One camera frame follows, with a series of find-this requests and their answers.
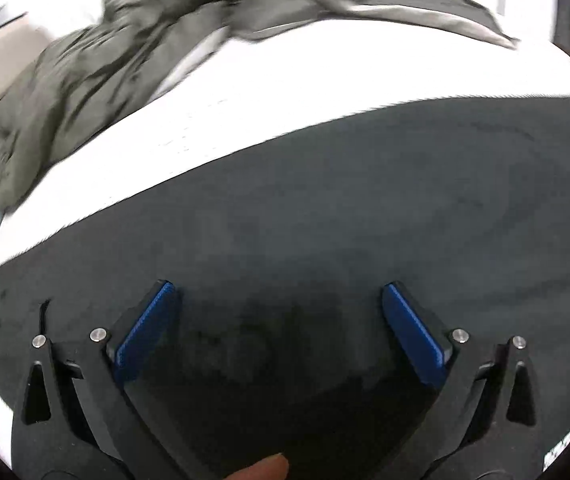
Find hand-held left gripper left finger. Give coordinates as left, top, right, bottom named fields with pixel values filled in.
left=11, top=280, right=206, bottom=480

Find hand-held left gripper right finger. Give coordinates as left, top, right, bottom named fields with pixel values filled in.
left=382, top=281, right=550, bottom=480

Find black pants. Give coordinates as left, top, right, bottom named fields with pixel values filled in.
left=0, top=95, right=570, bottom=480

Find dark green duvet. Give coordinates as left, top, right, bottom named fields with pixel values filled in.
left=0, top=0, right=520, bottom=211

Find white textured mattress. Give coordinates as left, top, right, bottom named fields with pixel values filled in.
left=0, top=0, right=570, bottom=473

